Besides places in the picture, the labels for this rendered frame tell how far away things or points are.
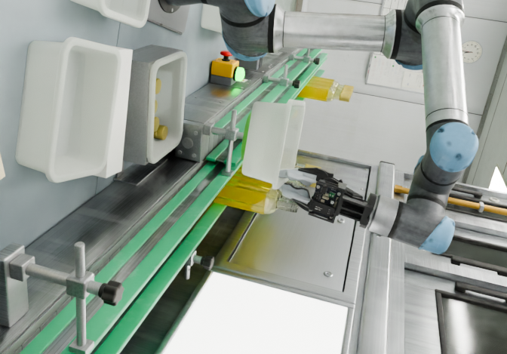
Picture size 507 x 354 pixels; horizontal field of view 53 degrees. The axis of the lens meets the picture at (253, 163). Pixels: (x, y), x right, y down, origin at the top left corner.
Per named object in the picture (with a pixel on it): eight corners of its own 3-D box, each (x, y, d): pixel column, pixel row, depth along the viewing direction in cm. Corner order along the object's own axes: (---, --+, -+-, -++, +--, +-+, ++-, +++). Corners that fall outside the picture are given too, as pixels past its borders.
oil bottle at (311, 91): (285, 94, 229) (348, 106, 224) (287, 82, 227) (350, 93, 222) (288, 91, 235) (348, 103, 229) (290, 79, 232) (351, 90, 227)
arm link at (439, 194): (468, 149, 98) (456, 198, 93) (450, 175, 108) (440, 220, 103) (426, 137, 100) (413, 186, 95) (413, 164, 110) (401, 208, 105)
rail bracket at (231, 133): (198, 170, 127) (247, 181, 124) (204, 106, 120) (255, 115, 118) (203, 166, 129) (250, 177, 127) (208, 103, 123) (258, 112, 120)
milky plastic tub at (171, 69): (113, 159, 110) (150, 167, 108) (114, 56, 101) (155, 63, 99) (149, 135, 125) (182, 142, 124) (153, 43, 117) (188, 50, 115)
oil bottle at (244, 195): (192, 198, 128) (275, 217, 124) (194, 178, 126) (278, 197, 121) (200, 189, 133) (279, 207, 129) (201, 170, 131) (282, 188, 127)
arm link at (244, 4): (221, -62, 112) (280, -51, 109) (227, -15, 124) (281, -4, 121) (201, -24, 107) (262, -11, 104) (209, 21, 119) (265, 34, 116)
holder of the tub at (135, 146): (112, 180, 112) (144, 188, 111) (112, 56, 101) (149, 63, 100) (146, 154, 128) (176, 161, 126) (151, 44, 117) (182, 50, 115)
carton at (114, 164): (77, 171, 98) (106, 178, 96) (86, 44, 92) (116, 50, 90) (94, 164, 103) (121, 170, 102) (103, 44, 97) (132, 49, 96)
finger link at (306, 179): (271, 164, 101) (316, 180, 99) (277, 160, 106) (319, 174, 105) (266, 178, 101) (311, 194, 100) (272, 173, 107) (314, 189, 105)
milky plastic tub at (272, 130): (246, 91, 94) (292, 99, 93) (269, 95, 116) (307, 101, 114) (230, 183, 97) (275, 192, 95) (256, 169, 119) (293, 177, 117)
